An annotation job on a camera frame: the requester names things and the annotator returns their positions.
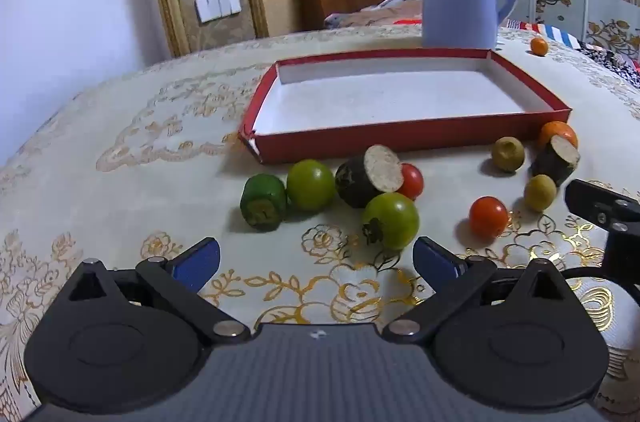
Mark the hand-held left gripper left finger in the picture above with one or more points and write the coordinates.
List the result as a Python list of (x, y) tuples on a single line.
[(197, 259)]

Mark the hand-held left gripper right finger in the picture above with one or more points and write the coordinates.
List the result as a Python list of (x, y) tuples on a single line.
[(437, 259)]

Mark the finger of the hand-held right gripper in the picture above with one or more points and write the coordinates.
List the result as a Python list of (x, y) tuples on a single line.
[(595, 202)]

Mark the red cherry tomato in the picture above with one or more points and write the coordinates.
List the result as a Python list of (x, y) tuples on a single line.
[(413, 182), (488, 216)]

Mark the orange mandarin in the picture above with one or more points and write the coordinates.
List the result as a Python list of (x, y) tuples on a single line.
[(557, 131)]

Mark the yellow-green fruit with dent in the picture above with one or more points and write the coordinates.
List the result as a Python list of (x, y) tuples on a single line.
[(507, 155)]

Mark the plain green tomato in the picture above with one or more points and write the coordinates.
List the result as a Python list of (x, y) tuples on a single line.
[(310, 184)]

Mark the red cardboard box tray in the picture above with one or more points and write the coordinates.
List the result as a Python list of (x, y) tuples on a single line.
[(390, 92)]

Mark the smooth yellow-green fruit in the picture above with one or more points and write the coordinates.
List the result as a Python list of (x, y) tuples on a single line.
[(540, 192)]

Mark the dark cut radish piece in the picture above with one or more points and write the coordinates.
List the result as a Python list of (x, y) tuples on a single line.
[(357, 182), (550, 162)]

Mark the green tomato with calyx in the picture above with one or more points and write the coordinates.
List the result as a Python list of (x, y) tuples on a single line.
[(392, 219)]

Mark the dark green cut fruit piece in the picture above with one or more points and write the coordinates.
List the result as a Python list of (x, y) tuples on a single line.
[(263, 202)]

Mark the dark floral cloth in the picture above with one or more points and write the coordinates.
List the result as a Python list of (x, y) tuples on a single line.
[(615, 65)]

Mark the small orange kumquat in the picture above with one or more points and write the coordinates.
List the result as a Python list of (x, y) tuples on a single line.
[(538, 46)]

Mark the striped blanket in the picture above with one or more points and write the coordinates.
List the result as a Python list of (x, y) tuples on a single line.
[(560, 33)]

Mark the pink bed pillow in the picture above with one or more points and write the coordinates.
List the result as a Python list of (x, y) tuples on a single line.
[(380, 15)]

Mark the white wall switch panel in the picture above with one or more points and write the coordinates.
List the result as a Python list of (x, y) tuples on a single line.
[(218, 5)]

